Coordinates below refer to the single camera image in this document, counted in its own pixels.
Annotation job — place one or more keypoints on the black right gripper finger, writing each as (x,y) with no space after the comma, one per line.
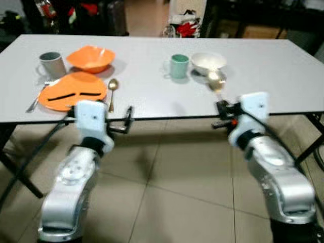
(219,124)
(221,107)

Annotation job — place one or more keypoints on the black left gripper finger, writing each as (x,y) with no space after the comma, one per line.
(131,116)
(125,130)

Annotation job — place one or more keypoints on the white ceramic bowl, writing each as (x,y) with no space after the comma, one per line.
(207,63)

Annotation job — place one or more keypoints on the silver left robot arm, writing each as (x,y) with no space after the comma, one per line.
(71,187)

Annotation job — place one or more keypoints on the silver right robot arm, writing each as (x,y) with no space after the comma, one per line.
(283,177)

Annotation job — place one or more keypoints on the gold metal spoon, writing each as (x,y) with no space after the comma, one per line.
(113,84)

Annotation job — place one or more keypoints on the black chopstick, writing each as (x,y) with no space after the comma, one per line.
(62,96)
(89,94)

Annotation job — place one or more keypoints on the orange plastic plate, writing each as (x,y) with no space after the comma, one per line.
(76,83)

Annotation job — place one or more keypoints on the green mug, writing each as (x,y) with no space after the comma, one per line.
(179,67)

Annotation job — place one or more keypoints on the orange plastic bowl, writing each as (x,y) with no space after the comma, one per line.
(91,59)

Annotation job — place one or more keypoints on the black table leg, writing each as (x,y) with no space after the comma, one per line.
(20,169)
(310,142)

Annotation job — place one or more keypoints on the silver fork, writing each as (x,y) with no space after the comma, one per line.
(34,104)

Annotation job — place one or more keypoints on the grey mug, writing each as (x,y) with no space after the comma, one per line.
(53,66)

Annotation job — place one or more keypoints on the red and white bag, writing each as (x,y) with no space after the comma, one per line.
(186,23)

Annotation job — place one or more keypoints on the black cabinet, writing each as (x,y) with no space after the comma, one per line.
(263,17)

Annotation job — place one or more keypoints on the dark cluttered shelf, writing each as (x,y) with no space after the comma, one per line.
(61,15)

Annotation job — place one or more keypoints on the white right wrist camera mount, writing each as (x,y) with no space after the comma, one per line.
(253,114)

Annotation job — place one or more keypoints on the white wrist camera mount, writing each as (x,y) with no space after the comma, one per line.
(91,121)
(253,114)

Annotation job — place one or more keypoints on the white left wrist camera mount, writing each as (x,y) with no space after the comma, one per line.
(91,121)

